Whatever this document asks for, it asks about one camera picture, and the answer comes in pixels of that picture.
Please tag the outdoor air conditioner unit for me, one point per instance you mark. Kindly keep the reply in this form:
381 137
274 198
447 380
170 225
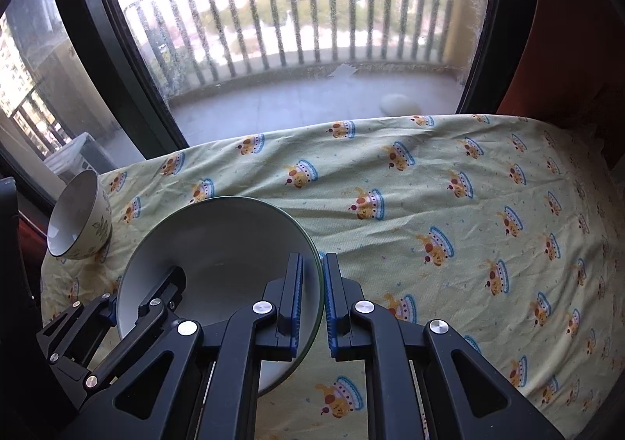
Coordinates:
73 154

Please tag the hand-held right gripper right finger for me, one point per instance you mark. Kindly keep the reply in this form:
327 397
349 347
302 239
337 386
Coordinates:
331 313

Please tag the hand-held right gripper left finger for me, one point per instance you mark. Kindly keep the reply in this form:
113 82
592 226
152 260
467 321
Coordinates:
294 313

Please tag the yellow printed tablecloth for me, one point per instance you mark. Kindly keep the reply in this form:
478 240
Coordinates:
415 186

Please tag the white paper scrap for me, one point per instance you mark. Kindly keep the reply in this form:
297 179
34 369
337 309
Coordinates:
344 70

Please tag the balcony railing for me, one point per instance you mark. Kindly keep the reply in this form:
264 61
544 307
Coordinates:
334 20

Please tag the reddish brown wooden panel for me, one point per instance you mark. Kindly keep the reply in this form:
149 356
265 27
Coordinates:
561 30

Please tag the black upright board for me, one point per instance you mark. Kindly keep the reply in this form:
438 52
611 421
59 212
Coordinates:
7 235

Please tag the white rounded object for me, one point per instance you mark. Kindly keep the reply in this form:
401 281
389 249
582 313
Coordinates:
398 103

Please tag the cream floral bowl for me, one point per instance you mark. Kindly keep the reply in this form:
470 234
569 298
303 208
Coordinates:
73 210
219 245

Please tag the black window frame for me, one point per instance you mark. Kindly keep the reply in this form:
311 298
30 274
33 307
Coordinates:
132 88

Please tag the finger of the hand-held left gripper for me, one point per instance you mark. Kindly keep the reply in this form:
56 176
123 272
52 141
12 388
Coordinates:
97 304
163 293

